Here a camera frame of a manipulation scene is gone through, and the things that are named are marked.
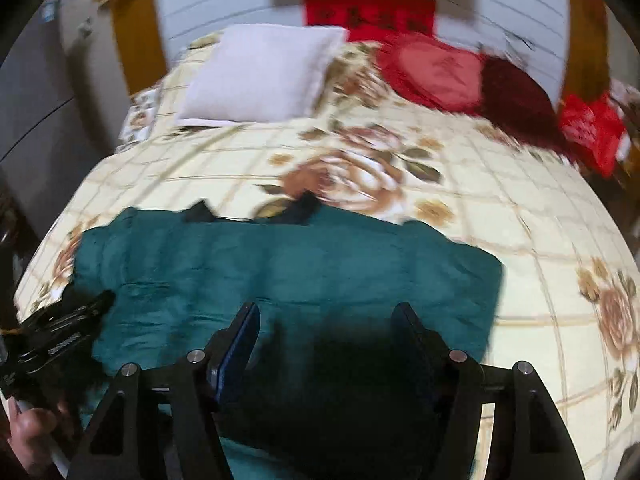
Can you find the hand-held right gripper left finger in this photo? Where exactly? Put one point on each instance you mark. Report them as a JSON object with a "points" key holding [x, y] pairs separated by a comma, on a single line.
{"points": [[239, 350]]}

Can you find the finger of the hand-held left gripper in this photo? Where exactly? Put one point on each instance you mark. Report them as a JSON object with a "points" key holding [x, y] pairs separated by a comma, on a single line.
{"points": [[92, 305]]}

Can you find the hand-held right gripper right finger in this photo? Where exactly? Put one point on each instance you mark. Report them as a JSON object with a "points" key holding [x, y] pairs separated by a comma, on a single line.
{"points": [[417, 345]]}

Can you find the green puffer jacket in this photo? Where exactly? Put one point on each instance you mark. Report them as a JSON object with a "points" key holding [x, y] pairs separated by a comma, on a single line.
{"points": [[310, 265]]}

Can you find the person's left hand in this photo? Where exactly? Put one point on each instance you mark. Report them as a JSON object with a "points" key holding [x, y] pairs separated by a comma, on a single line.
{"points": [[37, 435]]}

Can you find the floral checked bedspread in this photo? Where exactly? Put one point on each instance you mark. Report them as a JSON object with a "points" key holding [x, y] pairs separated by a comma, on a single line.
{"points": [[525, 220]]}

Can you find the grey refrigerator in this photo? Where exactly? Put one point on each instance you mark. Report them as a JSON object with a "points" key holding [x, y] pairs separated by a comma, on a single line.
{"points": [[55, 110]]}

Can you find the dark red velvet pillow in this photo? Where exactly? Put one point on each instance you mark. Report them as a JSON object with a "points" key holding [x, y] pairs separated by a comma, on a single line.
{"points": [[520, 100]]}

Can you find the red heart-shaped pillow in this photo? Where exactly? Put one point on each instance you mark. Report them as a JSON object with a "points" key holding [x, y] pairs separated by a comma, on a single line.
{"points": [[430, 72]]}

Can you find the wooden door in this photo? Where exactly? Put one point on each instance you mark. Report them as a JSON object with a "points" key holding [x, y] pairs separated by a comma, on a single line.
{"points": [[587, 40], [140, 35]]}

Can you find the white square pillow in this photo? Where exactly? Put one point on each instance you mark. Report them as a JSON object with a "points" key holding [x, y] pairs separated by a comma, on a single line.
{"points": [[260, 75]]}

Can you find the red shopping bag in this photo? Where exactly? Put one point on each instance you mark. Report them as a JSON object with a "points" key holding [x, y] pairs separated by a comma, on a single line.
{"points": [[592, 130]]}

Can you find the red wall banner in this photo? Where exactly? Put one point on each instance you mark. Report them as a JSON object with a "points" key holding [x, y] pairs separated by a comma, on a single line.
{"points": [[370, 15]]}

